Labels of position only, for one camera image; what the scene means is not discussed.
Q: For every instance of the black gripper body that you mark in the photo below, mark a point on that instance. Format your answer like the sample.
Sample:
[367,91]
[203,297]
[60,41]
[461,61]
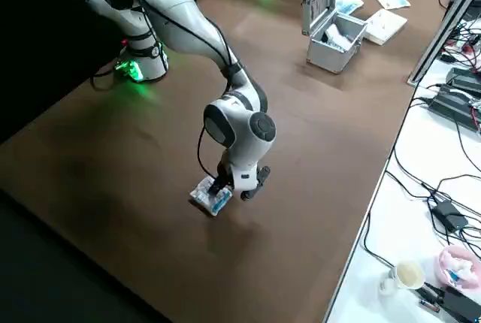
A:
[263,174]

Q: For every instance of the white blue bandage packet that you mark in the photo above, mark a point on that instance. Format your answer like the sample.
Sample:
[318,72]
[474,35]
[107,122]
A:
[208,199]

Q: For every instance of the silver aluminium first-aid case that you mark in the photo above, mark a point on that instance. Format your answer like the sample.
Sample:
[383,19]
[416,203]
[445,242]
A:
[330,54]

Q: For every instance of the small white gauze packet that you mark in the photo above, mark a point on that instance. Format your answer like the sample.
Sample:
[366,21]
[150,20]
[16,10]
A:
[341,37]

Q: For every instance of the white plastic partition tray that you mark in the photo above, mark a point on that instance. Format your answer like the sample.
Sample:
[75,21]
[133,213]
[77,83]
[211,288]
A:
[385,26]

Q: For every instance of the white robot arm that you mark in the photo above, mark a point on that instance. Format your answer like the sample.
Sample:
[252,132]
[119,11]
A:
[176,19]

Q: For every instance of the white cup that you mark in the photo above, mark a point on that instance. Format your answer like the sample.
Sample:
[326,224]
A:
[407,276]

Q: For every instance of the black power brick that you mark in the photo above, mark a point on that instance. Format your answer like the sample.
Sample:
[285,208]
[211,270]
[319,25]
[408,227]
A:
[449,215]

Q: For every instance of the blue white mask packet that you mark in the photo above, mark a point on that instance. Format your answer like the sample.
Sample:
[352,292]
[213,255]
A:
[347,3]

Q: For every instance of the pink bowl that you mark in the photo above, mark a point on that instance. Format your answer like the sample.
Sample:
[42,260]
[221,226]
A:
[458,268]

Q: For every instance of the black flat device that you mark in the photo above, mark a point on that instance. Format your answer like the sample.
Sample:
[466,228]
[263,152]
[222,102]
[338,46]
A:
[464,306]

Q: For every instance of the aluminium frame post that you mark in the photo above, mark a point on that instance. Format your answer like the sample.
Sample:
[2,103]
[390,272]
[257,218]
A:
[443,30]

